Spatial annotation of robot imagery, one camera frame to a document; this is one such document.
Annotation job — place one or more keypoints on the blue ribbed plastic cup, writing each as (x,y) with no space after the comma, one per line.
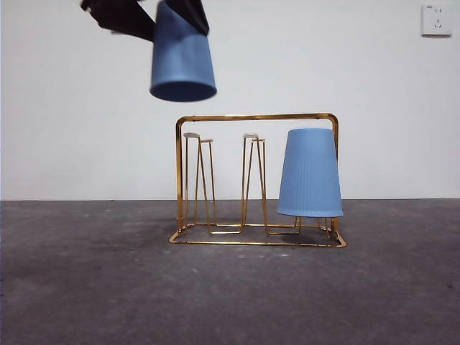
(181,61)
(311,176)

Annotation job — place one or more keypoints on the white wall socket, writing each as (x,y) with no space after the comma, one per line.
(436,19)

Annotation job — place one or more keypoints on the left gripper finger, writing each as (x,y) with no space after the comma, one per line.
(122,16)
(192,14)

